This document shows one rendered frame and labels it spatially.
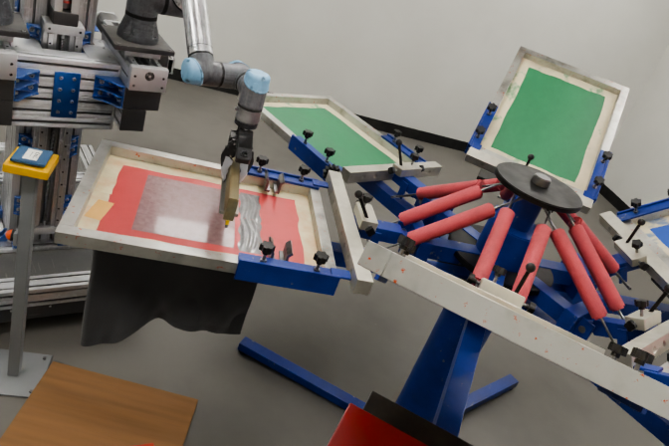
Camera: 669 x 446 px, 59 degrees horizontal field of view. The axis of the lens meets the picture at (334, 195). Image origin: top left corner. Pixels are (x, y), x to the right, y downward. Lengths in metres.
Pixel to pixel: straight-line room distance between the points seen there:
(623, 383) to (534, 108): 2.34
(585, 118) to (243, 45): 3.43
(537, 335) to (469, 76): 5.38
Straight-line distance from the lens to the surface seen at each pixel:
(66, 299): 2.76
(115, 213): 1.85
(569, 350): 0.85
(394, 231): 2.00
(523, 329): 0.83
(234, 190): 1.71
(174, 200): 1.96
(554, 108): 3.14
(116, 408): 2.54
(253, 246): 1.82
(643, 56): 6.93
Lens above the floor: 1.96
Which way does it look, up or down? 26 degrees down
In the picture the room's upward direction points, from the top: 20 degrees clockwise
